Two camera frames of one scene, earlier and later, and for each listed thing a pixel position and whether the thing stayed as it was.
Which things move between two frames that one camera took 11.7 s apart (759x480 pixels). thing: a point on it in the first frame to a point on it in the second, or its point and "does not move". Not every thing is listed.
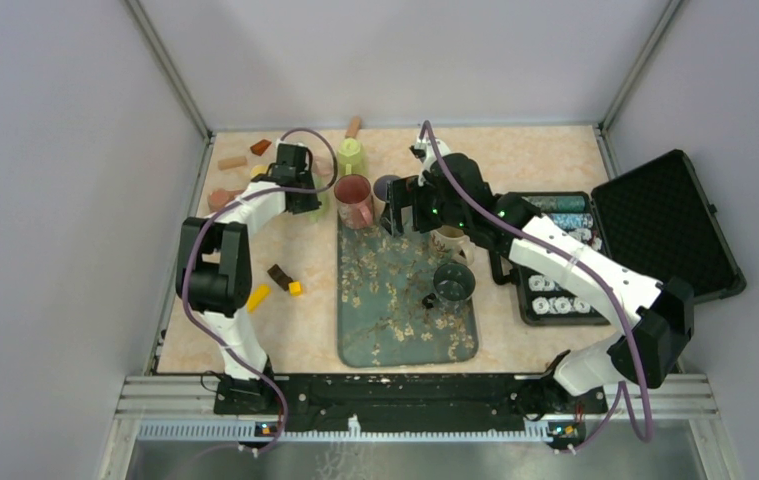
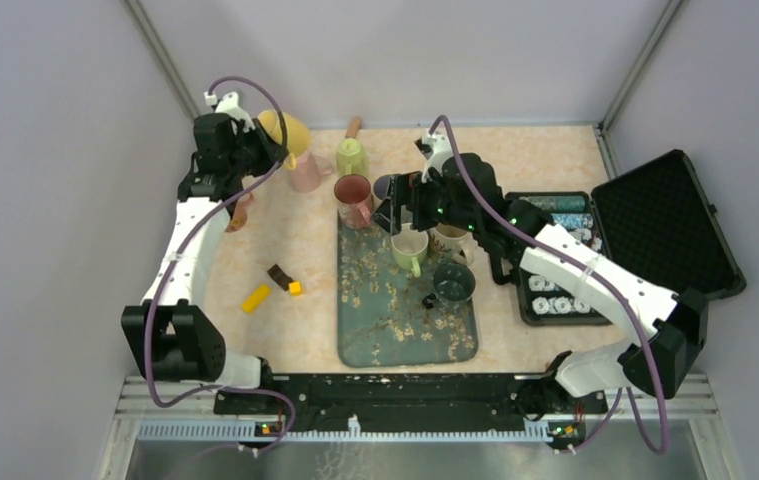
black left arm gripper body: x=307 y=202 to x=246 y=157
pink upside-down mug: x=354 y=201 does not move
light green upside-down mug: x=325 y=207 to x=409 y=248
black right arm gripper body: x=429 y=212 does not move
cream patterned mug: x=448 y=243 does not move
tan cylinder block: x=354 y=127 does not move
